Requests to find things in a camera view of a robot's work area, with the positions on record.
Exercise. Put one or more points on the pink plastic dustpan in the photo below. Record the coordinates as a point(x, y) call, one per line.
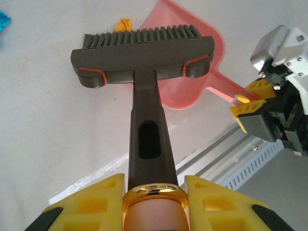
point(180, 96)

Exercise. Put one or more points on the aluminium mounting rail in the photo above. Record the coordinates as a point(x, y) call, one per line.
point(216, 156)

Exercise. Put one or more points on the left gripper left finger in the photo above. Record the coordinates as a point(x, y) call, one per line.
point(91, 207)

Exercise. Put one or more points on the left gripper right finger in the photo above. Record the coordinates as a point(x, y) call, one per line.
point(216, 209)

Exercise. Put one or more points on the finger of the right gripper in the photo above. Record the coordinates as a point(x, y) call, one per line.
point(255, 122)
point(262, 87)

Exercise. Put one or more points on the dark brown hand brush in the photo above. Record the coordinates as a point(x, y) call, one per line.
point(146, 108)

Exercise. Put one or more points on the orange paper scrap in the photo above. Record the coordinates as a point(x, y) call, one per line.
point(124, 24)

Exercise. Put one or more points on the blue paper scrap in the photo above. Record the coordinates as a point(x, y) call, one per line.
point(3, 21)

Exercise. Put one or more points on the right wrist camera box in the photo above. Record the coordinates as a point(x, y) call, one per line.
point(269, 45)

